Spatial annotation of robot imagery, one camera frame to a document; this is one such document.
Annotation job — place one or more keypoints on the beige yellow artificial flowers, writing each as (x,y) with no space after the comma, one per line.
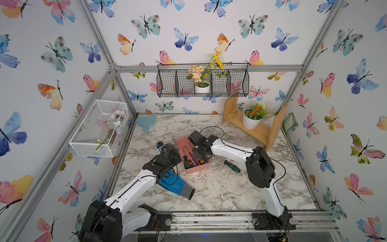
(202,75)

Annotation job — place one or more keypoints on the black handled screwdriver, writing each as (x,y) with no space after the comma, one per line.
(186,160)

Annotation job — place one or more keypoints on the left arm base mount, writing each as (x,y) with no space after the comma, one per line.
(146,218)

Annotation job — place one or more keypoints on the green black screwdriver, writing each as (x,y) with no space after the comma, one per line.
(232,166)

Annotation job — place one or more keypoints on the light blue hand mirror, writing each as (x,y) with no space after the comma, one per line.
(146,122)

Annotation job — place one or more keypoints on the white flower pot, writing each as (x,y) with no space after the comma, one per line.
(250,124)

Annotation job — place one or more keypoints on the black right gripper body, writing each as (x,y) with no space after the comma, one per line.
(196,152)

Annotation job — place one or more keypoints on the green orange artificial plant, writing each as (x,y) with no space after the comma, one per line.
(257,112)

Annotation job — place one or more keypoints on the black wire wall basket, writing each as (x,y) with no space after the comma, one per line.
(190,80)

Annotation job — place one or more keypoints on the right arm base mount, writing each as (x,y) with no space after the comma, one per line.
(266,221)

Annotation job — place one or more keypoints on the wooden desktop shelf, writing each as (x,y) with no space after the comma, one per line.
(258,130)

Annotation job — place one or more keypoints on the small white basket pot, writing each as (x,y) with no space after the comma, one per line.
(202,90)

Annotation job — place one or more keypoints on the pink storage box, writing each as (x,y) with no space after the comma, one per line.
(190,163)

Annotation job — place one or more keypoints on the clear handled screwdriver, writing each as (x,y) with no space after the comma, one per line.
(195,162)

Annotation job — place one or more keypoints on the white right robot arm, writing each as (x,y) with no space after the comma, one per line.
(260,168)

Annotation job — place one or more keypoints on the green paper card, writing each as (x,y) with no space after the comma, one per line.
(290,123)

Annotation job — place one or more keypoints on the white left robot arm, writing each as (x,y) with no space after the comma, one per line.
(111,220)

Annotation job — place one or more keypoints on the pink white artificial flower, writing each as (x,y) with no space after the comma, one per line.
(116,119)

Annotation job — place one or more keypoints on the blue grey work glove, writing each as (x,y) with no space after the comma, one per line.
(173,183)

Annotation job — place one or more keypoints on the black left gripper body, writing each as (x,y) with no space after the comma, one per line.
(175,160)

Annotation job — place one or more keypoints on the white mesh wall basket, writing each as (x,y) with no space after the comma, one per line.
(94,126)

